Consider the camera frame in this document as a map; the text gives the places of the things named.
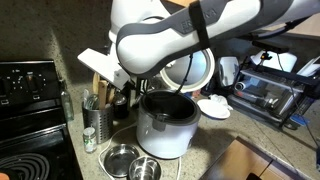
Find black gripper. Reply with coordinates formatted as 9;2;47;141
114;74;149;101

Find dark jar silver lid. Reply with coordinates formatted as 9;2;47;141
112;93;130;120

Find round-headed wooden spoon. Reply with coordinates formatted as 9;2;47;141
92;72;101;96

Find white plastic utensil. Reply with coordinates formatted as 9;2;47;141
82;88;88;109

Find perforated steel utensil holder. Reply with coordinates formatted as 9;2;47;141
81;102;114;144

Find white rice cooker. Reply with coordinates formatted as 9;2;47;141
135;48;216;160

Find flat wooden spatula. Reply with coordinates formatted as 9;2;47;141
97;79;109;110

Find teal whisk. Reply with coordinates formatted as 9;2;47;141
85;94;100;111

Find tall clear glass bottle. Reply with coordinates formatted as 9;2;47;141
59;78;75;123

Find small spice jar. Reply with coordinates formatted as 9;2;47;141
82;126;98;154

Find shallow steel pan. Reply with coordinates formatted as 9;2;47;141
103;143;140;179

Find small steel pot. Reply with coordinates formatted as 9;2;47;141
128;155;163;180

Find white plate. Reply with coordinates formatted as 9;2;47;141
196;98;232;120

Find crumpled white paper towel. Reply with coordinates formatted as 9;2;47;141
208;94;234;111

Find black electric stove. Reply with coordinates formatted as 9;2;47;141
0;59;84;180

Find white countertop appliance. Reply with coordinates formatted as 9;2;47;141
216;55;241;88

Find black toaster oven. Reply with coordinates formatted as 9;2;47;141
228;68;320;131

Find flat black object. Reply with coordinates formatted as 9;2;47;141
245;172;264;180

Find small blue object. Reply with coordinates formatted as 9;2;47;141
289;114;310;128

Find white box-shaped appliance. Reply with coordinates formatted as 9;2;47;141
296;55;320;78

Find white power cord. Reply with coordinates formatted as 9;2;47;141
97;123;183;180

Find thin black counter cable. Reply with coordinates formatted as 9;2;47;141
288;79;319;149

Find wooden wall cabinet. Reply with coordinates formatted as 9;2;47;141
246;13;320;41

